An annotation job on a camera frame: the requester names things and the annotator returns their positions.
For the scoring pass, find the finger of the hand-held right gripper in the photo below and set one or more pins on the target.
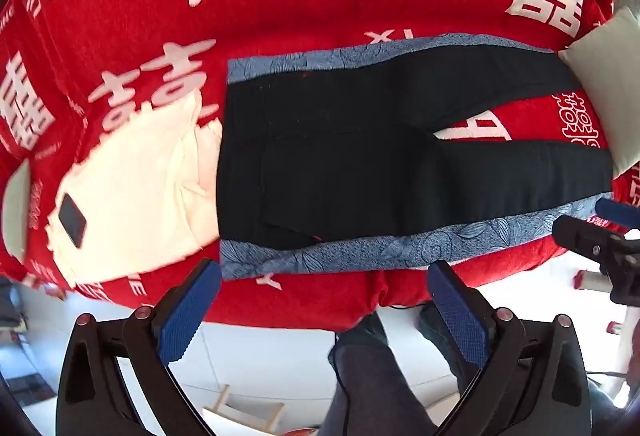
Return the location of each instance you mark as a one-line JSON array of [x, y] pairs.
[[580, 233], [617, 212]]

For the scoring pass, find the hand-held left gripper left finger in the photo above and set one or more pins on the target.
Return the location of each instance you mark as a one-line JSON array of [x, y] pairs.
[[187, 311]]

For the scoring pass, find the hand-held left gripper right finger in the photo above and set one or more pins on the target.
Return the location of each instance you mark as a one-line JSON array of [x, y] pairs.
[[460, 311]]

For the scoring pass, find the black pants with blue trim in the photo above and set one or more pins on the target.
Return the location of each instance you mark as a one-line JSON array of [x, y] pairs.
[[330, 156]]

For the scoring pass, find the wooden stool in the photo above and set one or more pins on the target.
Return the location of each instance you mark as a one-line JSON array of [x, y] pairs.
[[245, 408]]

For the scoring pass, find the person's legs in grey trousers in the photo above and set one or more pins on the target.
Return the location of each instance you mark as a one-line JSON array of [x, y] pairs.
[[357, 381]]

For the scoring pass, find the cream folded cloth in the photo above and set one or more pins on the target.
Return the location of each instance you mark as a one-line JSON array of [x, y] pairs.
[[135, 186]]

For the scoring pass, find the black phone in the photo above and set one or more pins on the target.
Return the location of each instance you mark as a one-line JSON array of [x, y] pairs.
[[73, 221]]

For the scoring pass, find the pale green pillow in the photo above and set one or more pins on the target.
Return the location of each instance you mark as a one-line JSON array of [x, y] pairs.
[[612, 66], [16, 211]]

